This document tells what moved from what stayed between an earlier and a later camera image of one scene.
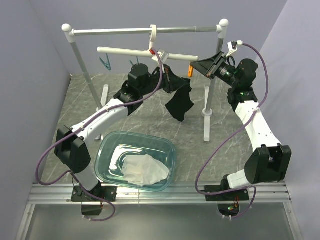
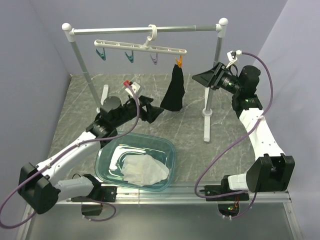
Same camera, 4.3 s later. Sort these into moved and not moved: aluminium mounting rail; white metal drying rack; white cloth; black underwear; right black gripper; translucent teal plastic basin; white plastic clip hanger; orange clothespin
Moved: black underwear; white plastic clip hanger; right black gripper; orange clothespin
Not moved: aluminium mounting rail; white metal drying rack; white cloth; translucent teal plastic basin
